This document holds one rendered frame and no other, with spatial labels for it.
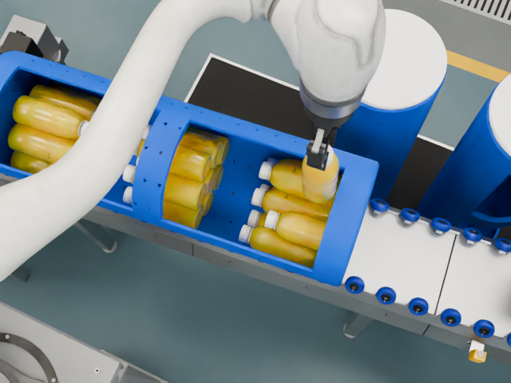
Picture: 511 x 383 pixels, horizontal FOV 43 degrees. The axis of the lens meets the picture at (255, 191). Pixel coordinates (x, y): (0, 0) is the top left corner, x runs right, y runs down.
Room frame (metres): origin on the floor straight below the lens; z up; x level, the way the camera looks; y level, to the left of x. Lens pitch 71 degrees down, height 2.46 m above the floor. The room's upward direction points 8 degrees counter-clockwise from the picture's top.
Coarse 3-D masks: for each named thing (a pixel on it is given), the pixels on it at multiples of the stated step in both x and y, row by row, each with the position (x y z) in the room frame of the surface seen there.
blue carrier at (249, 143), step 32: (0, 64) 0.79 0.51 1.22; (32, 64) 0.78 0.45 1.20; (0, 96) 0.75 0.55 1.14; (96, 96) 0.78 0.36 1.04; (0, 128) 0.70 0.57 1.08; (160, 128) 0.57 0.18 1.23; (224, 128) 0.56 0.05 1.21; (256, 128) 0.56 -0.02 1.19; (0, 160) 0.65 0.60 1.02; (160, 160) 0.50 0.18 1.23; (256, 160) 0.56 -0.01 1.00; (352, 160) 0.46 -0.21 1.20; (160, 192) 0.45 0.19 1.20; (224, 192) 0.51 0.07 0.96; (352, 192) 0.38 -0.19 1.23; (160, 224) 0.41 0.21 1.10; (224, 224) 0.42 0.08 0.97; (352, 224) 0.32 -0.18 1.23; (256, 256) 0.31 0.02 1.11; (320, 256) 0.27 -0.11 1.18
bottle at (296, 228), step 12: (276, 216) 0.39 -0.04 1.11; (288, 216) 0.38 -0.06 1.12; (300, 216) 0.38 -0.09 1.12; (276, 228) 0.36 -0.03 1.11; (288, 228) 0.35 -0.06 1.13; (300, 228) 0.35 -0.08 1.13; (312, 228) 0.35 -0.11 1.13; (324, 228) 0.34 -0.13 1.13; (288, 240) 0.33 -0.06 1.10; (300, 240) 0.33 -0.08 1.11; (312, 240) 0.32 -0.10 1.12
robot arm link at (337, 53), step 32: (288, 0) 0.44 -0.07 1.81; (320, 0) 0.40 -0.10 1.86; (352, 0) 0.40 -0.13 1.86; (288, 32) 0.41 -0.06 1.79; (320, 32) 0.37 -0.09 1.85; (352, 32) 0.36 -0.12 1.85; (384, 32) 0.38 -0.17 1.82; (320, 64) 0.36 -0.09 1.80; (352, 64) 0.35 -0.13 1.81; (320, 96) 0.36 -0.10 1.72; (352, 96) 0.36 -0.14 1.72
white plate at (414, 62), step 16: (400, 16) 0.88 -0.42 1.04; (416, 16) 0.88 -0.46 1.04; (400, 32) 0.84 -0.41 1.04; (416, 32) 0.83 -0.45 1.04; (432, 32) 0.83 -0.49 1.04; (384, 48) 0.80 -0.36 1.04; (400, 48) 0.79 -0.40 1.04; (416, 48) 0.79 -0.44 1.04; (432, 48) 0.78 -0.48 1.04; (384, 64) 0.76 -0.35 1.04; (400, 64) 0.75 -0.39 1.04; (416, 64) 0.74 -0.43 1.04; (432, 64) 0.74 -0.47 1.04; (384, 80) 0.71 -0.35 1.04; (400, 80) 0.71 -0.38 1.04; (416, 80) 0.70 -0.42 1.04; (432, 80) 0.70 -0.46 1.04; (368, 96) 0.68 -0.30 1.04; (384, 96) 0.67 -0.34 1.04; (400, 96) 0.66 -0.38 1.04; (416, 96) 0.66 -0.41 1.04
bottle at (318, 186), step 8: (304, 160) 0.40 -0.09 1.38; (336, 160) 0.39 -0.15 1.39; (304, 168) 0.39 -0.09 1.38; (312, 168) 0.38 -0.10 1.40; (328, 168) 0.38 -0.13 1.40; (336, 168) 0.38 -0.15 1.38; (304, 176) 0.38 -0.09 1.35; (312, 176) 0.37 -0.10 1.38; (320, 176) 0.37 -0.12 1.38; (328, 176) 0.37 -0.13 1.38; (336, 176) 0.38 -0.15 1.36; (304, 184) 0.38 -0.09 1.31; (312, 184) 0.37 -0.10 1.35; (320, 184) 0.36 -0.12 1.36; (328, 184) 0.37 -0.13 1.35; (336, 184) 0.38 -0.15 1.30; (304, 192) 0.38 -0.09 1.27; (312, 192) 0.37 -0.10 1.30; (320, 192) 0.36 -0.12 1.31; (328, 192) 0.36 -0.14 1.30; (312, 200) 0.37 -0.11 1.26; (320, 200) 0.36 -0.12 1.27; (328, 200) 0.36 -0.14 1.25
